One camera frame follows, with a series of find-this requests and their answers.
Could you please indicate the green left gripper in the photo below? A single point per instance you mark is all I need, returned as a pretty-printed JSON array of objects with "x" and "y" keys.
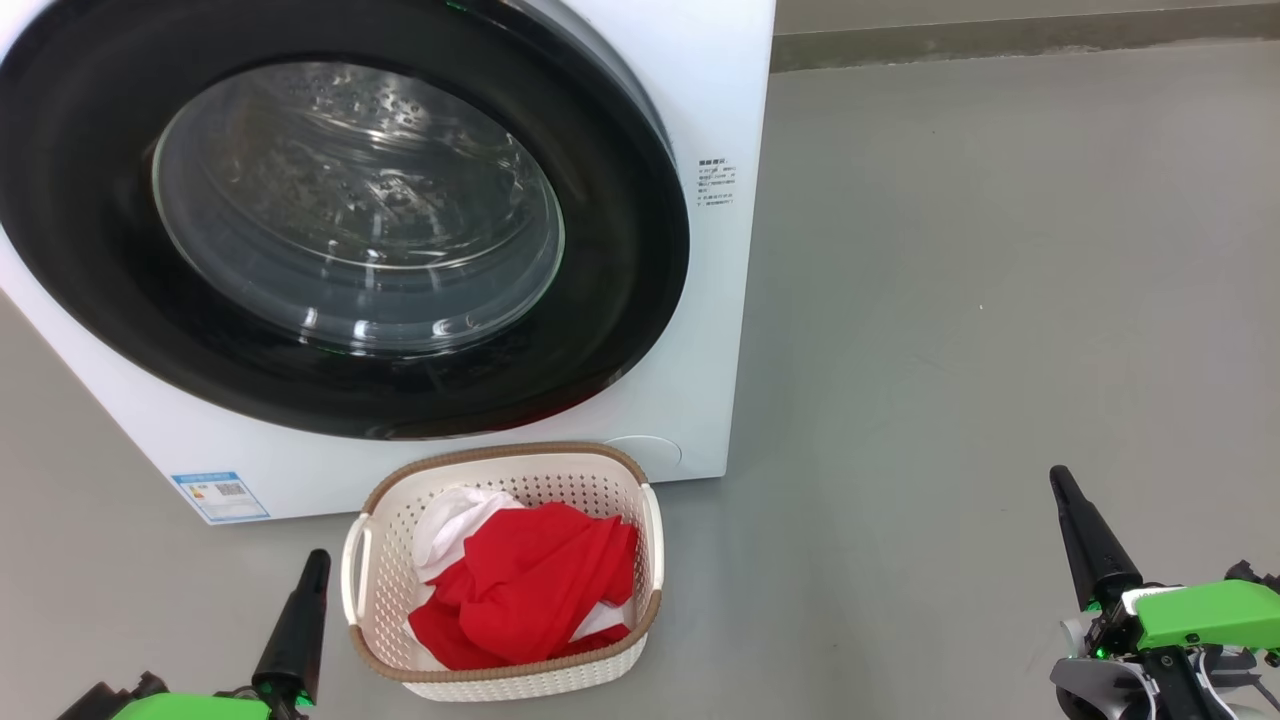
[{"x": 190, "y": 708}]

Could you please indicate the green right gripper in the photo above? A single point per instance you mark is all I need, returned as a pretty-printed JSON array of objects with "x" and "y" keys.
[{"x": 1210, "y": 615}]

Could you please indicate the red and white garment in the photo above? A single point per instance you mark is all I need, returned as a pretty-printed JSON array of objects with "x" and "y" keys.
[{"x": 530, "y": 580}]

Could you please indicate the black round glass washer door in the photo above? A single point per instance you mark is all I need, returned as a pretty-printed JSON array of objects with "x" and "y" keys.
[{"x": 620, "y": 250}]

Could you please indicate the cream perforated basket brown rim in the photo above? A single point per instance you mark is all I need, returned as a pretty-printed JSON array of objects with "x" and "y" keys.
[{"x": 380, "y": 600}]

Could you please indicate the white front-load washing machine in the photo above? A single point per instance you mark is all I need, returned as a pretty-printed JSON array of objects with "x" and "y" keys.
[{"x": 710, "y": 330}]

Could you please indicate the blue energy label sticker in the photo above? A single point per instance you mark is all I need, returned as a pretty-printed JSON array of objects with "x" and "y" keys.
[{"x": 220, "y": 497}]

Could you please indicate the round white filter cover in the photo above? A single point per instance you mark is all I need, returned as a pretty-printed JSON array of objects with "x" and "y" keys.
[{"x": 660, "y": 452}]

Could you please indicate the small printed text label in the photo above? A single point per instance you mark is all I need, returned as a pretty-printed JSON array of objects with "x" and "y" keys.
[{"x": 718, "y": 182}]

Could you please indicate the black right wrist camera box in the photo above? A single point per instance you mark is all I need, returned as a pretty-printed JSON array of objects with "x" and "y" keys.
[{"x": 1258, "y": 576}]

